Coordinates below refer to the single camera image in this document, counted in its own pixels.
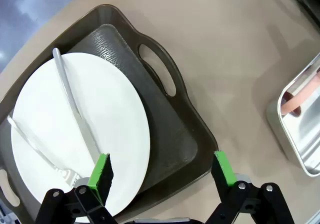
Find pink lint roller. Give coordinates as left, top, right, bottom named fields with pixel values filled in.
left=281, top=68, right=320, bottom=116

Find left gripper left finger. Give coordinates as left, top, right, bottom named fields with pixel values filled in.
left=34, top=153, right=118, bottom=224

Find silver fork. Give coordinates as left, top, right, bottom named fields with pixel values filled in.
left=6, top=115, right=82, bottom=189

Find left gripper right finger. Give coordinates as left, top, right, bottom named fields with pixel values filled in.
left=204, top=150, right=295, bottom=224

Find white round dinner plate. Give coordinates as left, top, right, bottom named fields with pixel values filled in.
left=10, top=52, right=151, bottom=224

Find brown plastic tray with handles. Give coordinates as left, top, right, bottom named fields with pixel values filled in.
left=0, top=4, right=218, bottom=224

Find rectangular metal container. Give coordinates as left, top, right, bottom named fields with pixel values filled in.
left=266, top=52, right=320, bottom=177

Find silver table knife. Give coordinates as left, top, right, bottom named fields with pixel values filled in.
left=52, top=47, right=105, bottom=165

